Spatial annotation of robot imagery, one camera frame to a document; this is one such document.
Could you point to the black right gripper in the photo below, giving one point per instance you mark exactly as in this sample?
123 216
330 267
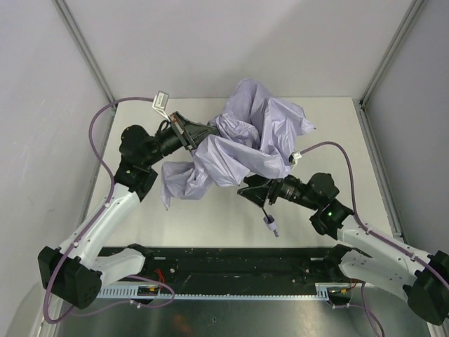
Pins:
269 192

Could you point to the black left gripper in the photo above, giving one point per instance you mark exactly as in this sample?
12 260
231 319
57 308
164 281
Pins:
183 132

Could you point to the lavender folding umbrella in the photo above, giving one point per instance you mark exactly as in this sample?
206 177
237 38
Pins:
257 134

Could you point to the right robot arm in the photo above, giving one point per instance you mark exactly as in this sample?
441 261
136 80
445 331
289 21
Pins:
363 253

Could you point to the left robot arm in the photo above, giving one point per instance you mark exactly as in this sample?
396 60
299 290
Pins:
75 271

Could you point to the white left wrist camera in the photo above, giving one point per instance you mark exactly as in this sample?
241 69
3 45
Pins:
159 105

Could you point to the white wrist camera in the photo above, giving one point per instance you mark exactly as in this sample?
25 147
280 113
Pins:
294 158
159 105

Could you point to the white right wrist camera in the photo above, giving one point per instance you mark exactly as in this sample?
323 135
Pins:
294 158

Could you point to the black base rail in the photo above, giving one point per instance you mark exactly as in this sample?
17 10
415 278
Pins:
254 271

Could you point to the grey slotted cable duct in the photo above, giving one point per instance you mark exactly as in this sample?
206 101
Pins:
140 291

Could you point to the left aluminium frame post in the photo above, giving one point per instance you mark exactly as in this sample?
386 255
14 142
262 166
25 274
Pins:
84 49

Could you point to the aluminium frame post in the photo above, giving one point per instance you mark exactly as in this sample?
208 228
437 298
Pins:
84 49
401 34

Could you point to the right aluminium frame post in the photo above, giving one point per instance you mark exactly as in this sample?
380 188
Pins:
401 34

